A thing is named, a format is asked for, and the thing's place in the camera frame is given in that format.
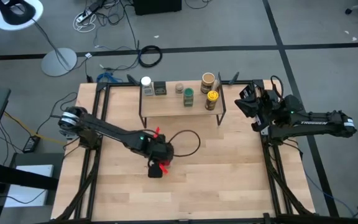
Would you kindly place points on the white power strip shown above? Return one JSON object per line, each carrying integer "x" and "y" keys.
{"x": 84, "y": 16}

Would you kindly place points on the black computer case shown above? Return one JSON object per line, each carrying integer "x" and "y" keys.
{"x": 157, "y": 6}

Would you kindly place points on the white floor lamp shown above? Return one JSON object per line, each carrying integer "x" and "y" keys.
{"x": 59, "y": 62}

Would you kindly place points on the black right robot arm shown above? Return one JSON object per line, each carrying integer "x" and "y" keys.
{"x": 314, "y": 124}

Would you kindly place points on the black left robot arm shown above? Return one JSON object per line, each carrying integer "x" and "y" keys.
{"x": 110, "y": 130}

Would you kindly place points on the small brown spice jar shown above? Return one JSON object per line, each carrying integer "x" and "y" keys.
{"x": 179, "y": 88}

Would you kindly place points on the tan-lid furikake jar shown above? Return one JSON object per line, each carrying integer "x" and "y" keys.
{"x": 208, "y": 82}

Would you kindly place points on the dark green spice tin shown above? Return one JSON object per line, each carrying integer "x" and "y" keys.
{"x": 160, "y": 88}

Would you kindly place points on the yellow-lid brown spice bottle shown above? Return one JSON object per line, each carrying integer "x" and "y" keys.
{"x": 212, "y": 99}

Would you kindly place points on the white-lid bagel sesame jar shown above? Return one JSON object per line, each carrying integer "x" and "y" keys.
{"x": 146, "y": 85}

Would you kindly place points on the red plastic tab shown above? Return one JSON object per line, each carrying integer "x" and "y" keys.
{"x": 157, "y": 132}
{"x": 164, "y": 170}

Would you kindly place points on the green-lid oregano jar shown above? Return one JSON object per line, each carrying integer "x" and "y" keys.
{"x": 188, "y": 97}

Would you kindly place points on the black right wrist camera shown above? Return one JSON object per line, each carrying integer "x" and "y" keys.
{"x": 248, "y": 92}

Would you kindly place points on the white box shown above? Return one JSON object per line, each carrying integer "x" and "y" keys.
{"x": 30, "y": 183}

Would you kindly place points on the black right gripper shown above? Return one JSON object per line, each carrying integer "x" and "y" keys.
{"x": 270, "y": 104}

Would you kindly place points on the black power adapter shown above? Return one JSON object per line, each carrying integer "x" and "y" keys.
{"x": 31, "y": 143}

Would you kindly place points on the wooden shelf black metal legs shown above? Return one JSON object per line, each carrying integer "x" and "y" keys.
{"x": 169, "y": 105}

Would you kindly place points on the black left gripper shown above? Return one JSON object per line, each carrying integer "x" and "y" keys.
{"x": 162, "y": 151}

